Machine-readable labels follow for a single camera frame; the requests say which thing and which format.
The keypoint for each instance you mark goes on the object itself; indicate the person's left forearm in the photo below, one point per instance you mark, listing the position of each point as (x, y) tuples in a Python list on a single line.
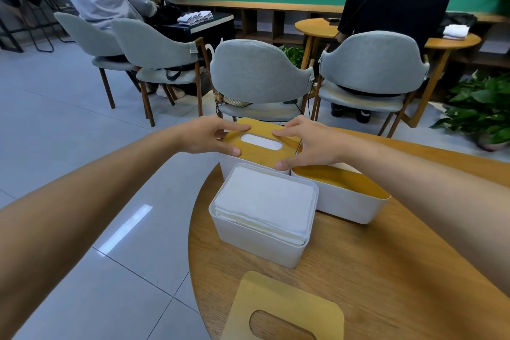
[(79, 208)]

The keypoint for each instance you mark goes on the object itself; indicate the green potted plant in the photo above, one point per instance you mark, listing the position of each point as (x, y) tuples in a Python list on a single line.
[(480, 106)]

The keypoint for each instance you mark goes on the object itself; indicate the wooden slotted tissue box lid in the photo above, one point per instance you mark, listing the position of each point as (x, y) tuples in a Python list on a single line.
[(342, 180), (259, 156), (255, 304)]

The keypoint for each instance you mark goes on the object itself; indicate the person's right thumb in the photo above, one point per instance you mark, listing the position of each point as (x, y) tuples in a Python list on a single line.
[(289, 162)]

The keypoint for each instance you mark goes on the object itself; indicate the small black device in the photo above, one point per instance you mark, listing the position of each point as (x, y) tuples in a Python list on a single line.
[(334, 21)]

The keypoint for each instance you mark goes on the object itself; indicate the person's right forearm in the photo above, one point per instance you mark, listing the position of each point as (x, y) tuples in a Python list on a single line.
[(430, 196)]

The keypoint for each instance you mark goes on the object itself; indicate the woven straw bag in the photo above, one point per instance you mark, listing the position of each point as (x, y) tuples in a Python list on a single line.
[(235, 102)]

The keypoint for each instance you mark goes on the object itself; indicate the small green leafy plant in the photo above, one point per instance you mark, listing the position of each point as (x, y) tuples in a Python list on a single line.
[(293, 55)]

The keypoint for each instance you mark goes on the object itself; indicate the grey upholstered wooden chair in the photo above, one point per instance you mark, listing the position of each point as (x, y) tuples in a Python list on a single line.
[(372, 64), (257, 71), (85, 39), (153, 51)]

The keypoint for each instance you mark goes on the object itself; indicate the black bag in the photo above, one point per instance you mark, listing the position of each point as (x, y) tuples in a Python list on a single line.
[(458, 19)]

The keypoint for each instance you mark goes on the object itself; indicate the black metal stool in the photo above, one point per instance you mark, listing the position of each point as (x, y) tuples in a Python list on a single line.
[(38, 21)]

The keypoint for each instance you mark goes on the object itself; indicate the long wooden shelf bench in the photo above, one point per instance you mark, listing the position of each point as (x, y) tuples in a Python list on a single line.
[(263, 19)]

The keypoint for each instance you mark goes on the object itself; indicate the person's left hand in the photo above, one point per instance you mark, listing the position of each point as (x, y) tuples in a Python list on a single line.
[(203, 134)]

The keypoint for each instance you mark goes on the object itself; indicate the person's left thumb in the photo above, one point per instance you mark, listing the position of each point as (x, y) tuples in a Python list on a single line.
[(229, 149)]

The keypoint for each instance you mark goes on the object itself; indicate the folded white towels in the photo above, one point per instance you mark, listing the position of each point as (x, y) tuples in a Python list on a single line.
[(195, 17)]

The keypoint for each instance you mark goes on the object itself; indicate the person's right hand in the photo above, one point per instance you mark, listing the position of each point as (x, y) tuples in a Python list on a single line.
[(322, 146)]

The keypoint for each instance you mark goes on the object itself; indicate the round yellow wooden table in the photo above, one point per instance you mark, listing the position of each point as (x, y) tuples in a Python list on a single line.
[(314, 28)]

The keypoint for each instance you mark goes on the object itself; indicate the stack of white tissues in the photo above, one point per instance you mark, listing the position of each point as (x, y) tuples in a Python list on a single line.
[(267, 202)]

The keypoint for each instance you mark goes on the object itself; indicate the black square table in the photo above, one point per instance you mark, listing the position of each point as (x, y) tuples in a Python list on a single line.
[(199, 31)]

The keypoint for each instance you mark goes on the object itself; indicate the folded white towel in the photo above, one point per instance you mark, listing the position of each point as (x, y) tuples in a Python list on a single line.
[(456, 31)]

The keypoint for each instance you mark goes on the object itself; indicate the white plastic tissue box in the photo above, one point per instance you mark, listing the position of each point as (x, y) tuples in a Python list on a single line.
[(255, 238), (346, 204), (231, 168)]

